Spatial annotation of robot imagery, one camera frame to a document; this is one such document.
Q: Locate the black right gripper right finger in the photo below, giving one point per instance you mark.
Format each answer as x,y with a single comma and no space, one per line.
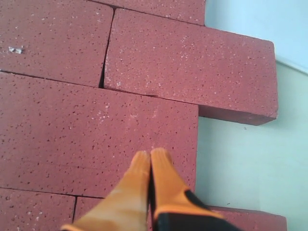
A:
174,206

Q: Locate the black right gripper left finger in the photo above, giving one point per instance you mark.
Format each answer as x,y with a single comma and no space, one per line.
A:
126,206

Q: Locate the red brick front right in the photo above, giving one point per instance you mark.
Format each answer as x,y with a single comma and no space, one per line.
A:
246,220

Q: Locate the red brick third row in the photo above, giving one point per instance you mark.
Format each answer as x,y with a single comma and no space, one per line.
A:
71,139

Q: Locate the red brick front large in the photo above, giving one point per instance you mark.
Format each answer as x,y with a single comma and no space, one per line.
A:
34,211

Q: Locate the red brick middle right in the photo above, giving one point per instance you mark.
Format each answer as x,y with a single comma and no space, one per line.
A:
228,76

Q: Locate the red brick back right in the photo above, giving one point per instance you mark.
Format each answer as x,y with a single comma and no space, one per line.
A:
189,11

